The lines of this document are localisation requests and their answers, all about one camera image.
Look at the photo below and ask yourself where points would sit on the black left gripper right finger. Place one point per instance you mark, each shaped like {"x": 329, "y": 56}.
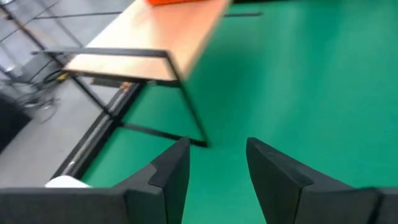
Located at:
{"x": 295, "y": 202}

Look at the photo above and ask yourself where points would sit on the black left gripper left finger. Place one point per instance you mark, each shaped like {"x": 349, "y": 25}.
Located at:
{"x": 77, "y": 207}

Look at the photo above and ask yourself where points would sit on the orange plastic basket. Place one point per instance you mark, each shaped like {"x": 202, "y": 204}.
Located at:
{"x": 174, "y": 1}

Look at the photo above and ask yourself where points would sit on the white plastic basket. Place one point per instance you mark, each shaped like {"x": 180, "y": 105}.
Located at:
{"x": 66, "y": 183}

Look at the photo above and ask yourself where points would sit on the black box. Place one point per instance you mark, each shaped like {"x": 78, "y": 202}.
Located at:
{"x": 9, "y": 124}

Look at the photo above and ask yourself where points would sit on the black table edge rail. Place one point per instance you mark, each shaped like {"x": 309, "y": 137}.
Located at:
{"x": 93, "y": 140}

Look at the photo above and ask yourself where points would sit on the wooden shelf with black frame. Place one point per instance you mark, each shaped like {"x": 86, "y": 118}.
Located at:
{"x": 149, "y": 31}

